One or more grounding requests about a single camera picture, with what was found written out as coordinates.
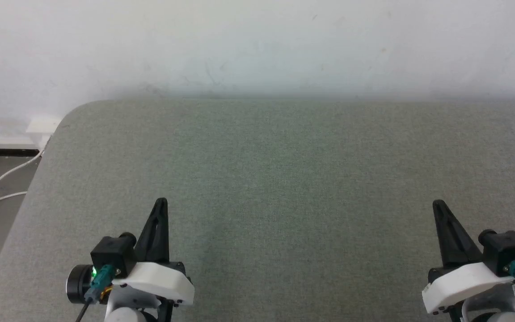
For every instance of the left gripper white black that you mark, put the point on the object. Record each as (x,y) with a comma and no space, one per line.
(159,281)

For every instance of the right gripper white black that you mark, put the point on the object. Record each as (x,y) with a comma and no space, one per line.
(463,284)

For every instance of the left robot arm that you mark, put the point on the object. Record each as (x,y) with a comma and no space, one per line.
(125,316)

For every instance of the teal connector left gripper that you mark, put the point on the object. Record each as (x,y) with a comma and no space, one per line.
(99,281)

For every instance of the grey fabric sofa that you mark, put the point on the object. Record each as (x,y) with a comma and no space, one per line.
(284,214)

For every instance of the black baseboard strip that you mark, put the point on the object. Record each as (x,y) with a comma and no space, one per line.
(2,152)

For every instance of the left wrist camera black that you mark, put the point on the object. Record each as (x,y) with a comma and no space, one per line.
(112,255)

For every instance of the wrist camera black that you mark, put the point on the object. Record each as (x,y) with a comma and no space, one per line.
(112,255)
(505,250)

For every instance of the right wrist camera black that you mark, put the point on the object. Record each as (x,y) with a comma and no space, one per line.
(505,250)

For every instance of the white wall socket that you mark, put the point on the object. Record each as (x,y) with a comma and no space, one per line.
(43,125)

